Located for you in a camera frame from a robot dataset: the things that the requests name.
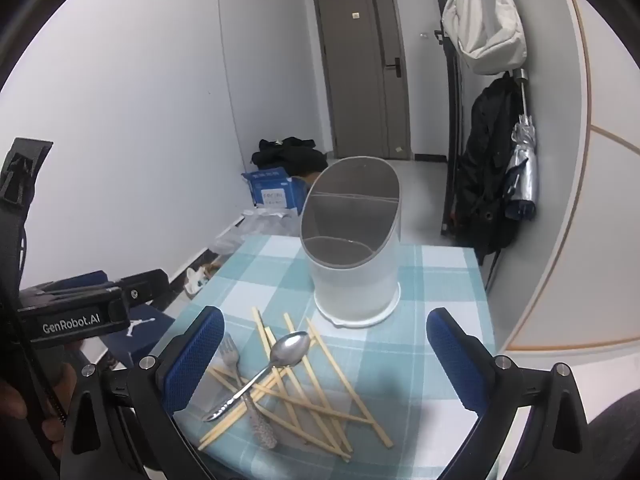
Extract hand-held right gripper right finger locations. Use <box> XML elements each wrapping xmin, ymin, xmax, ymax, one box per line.
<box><xmin>426</xmin><ymin>307</ymin><xmax>598</xmax><ymax>480</ymax></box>

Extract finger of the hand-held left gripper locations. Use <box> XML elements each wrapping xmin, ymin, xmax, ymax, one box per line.
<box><xmin>114</xmin><ymin>269</ymin><xmax>171</xmax><ymax>311</ymax></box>

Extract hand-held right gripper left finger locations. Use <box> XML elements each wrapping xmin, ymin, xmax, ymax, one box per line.
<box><xmin>60</xmin><ymin>306</ymin><xmax>226</xmax><ymax>480</ymax></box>

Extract silver metal fork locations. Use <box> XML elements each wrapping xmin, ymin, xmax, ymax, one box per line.
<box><xmin>220</xmin><ymin>332</ymin><xmax>278</xmax><ymax>448</ymax></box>

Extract silver metal spoon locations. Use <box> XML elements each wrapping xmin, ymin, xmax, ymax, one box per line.
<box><xmin>201</xmin><ymin>331</ymin><xmax>311</xmax><ymax>423</ymax></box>

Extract bunch of wooden chopsticks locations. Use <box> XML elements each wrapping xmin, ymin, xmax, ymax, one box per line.
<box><xmin>198</xmin><ymin>306</ymin><xmax>394</xmax><ymax>462</ymax></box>

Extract white plastic utensil holder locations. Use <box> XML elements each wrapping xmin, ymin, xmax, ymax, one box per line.
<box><xmin>300</xmin><ymin>156</ymin><xmax>402</xmax><ymax>329</ymax></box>

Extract person's left hand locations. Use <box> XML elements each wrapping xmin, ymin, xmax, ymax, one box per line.
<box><xmin>0</xmin><ymin>347</ymin><xmax>81</xmax><ymax>433</ymax></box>

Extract navy shoe box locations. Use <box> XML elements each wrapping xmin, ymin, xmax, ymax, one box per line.
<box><xmin>47</xmin><ymin>270</ymin><xmax>177</xmax><ymax>368</ymax></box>

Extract teal white checked tablecloth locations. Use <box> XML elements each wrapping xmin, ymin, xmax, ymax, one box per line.
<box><xmin>172</xmin><ymin>234</ymin><xmax>496</xmax><ymax>480</ymax></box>

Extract grey plastic bag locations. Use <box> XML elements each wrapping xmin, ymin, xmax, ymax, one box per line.
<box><xmin>207</xmin><ymin>207</ymin><xmax>301</xmax><ymax>261</ymax></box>

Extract blue cardboard box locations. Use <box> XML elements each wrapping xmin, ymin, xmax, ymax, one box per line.
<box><xmin>241</xmin><ymin>165</ymin><xmax>310</xmax><ymax>211</ymax></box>

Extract person's dark trousers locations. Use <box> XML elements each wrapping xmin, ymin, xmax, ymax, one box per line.
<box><xmin>582</xmin><ymin>390</ymin><xmax>640</xmax><ymax>480</ymax></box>

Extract black jacket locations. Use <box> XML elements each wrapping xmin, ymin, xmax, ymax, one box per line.
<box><xmin>452</xmin><ymin>76</ymin><xmax>526</xmax><ymax>266</ymax></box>

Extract white cabinet with wood trim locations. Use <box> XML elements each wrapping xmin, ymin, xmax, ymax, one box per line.
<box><xmin>500</xmin><ymin>0</ymin><xmax>640</xmax><ymax>356</ymax></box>

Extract silver folded umbrella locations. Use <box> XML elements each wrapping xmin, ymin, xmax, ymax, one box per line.
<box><xmin>502</xmin><ymin>67</ymin><xmax>541</xmax><ymax>221</ymax></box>

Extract pile of black clothes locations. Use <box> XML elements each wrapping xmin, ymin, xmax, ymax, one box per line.
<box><xmin>250</xmin><ymin>136</ymin><xmax>330</xmax><ymax>178</ymax></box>

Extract grey brown door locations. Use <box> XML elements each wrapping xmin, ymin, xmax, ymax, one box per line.
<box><xmin>312</xmin><ymin>0</ymin><xmax>412</xmax><ymax>161</ymax></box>

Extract white fabric bag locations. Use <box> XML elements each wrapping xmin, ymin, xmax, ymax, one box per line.
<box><xmin>441</xmin><ymin>0</ymin><xmax>528</xmax><ymax>76</ymax></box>

